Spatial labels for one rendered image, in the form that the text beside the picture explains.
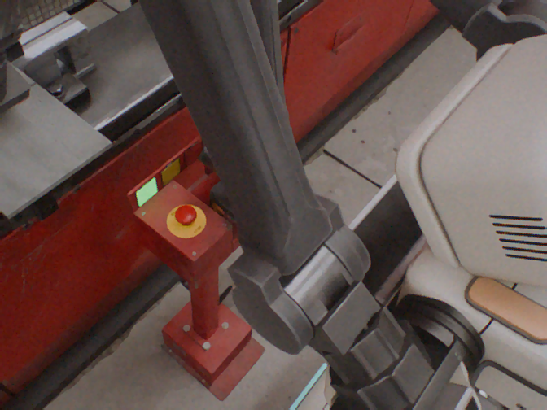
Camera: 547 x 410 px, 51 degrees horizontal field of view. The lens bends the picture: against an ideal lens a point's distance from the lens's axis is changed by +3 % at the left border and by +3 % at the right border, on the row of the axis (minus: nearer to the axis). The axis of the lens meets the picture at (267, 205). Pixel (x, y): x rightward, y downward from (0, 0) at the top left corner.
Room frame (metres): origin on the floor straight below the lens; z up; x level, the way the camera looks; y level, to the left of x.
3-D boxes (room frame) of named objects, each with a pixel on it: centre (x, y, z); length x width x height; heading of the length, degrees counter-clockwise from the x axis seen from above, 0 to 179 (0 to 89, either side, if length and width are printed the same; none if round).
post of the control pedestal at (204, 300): (0.58, 0.13, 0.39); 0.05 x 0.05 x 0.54; 57
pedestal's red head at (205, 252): (0.58, 0.13, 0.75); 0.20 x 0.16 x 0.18; 147
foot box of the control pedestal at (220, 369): (0.56, 0.10, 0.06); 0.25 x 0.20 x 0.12; 57
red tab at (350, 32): (1.36, -0.18, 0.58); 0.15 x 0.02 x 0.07; 146
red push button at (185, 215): (0.53, 0.15, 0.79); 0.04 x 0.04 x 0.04
